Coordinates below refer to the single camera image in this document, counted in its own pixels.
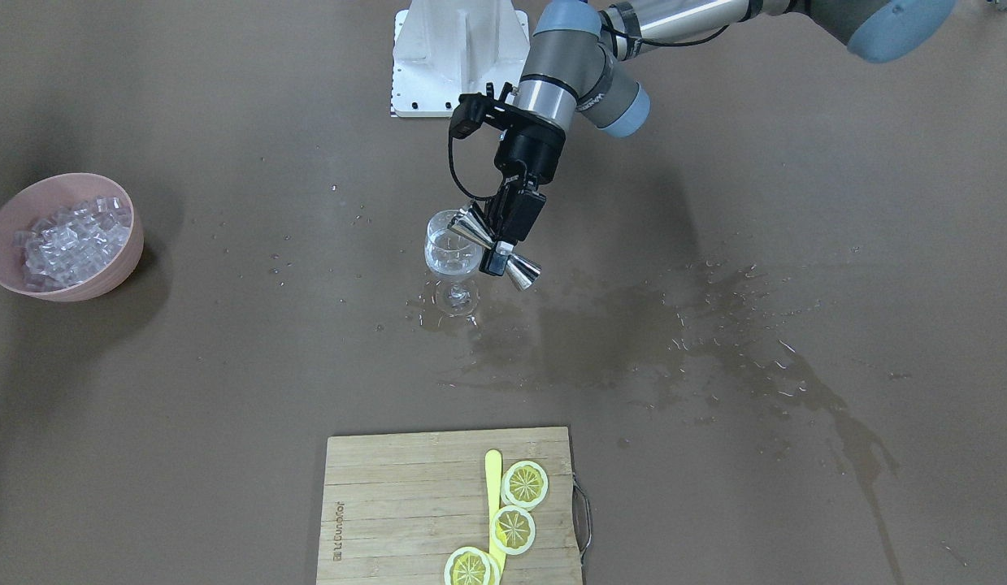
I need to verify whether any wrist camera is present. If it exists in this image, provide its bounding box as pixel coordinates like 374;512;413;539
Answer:
448;93;519;140

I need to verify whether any clear wine glass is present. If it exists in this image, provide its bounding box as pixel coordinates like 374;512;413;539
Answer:
424;210;482;316

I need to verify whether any far lemon slice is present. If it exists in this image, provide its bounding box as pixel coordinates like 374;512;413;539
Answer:
443;547;501;584

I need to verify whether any pink bowl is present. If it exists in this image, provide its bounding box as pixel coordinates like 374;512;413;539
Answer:
0;171;144;302

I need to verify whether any steel double jigger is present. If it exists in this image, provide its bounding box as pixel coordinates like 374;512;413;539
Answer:
447;203;541;290

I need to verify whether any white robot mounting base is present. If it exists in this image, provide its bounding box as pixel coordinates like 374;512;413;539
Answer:
389;1;532;118

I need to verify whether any bamboo cutting board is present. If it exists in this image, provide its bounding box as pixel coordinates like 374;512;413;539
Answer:
315;427;584;584

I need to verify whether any middle lemon slice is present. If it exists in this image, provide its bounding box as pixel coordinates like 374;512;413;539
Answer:
489;505;536;556

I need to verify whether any lemon slice near handle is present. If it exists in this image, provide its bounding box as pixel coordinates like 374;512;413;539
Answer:
501;460;550;511

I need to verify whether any pile of clear ice cubes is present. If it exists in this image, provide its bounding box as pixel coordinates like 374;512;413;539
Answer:
12;196;132;293

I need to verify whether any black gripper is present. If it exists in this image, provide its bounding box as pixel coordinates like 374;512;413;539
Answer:
484;123;566;247

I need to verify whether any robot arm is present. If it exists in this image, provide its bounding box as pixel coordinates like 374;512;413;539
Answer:
448;1;955;289

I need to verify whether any yellow plastic knife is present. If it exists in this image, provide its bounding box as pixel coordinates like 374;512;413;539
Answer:
484;448;506;569

